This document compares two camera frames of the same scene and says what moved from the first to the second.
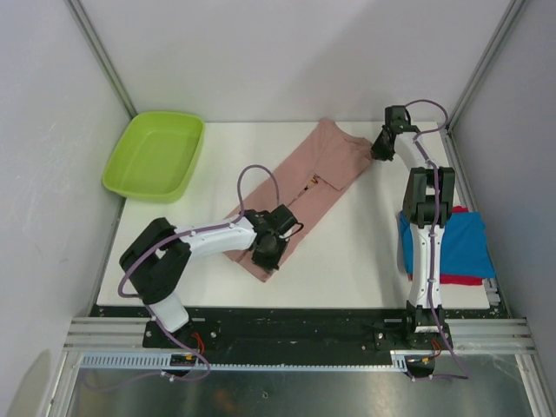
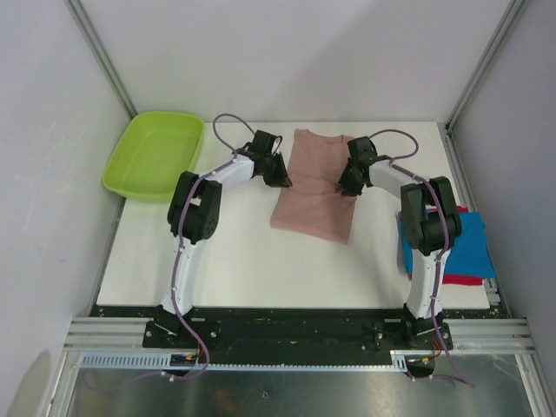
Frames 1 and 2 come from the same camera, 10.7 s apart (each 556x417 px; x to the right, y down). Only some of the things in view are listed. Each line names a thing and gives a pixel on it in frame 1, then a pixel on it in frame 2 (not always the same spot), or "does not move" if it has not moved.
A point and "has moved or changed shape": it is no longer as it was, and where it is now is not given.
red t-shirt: [453, 279] does not move
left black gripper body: [270, 256] -> [273, 172]
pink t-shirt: [313, 178] has moved or changed shape
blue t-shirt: [465, 248] does not move
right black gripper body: [380, 148] -> [349, 181]
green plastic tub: [155, 156] does not move
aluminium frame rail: [85, 333] does not move
